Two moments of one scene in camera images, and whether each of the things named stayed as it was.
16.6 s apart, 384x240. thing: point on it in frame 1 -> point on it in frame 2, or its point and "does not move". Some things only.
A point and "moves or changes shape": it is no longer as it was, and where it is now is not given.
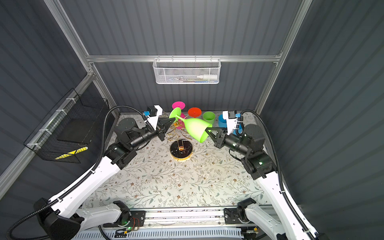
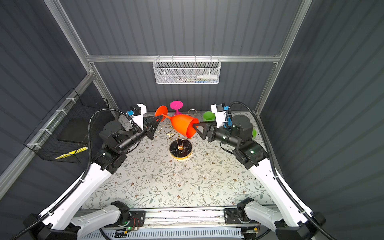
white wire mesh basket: [187, 70] does not move
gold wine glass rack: [181, 149] does not move
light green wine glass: [209, 117] does not move
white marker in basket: [208, 76] does not move
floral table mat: [180, 171] does not move
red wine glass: [194, 112] -> [183, 124]
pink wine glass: [181, 123] does not move
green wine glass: [197, 126] moves or changes shape
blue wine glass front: [222, 122] -> [229, 123]
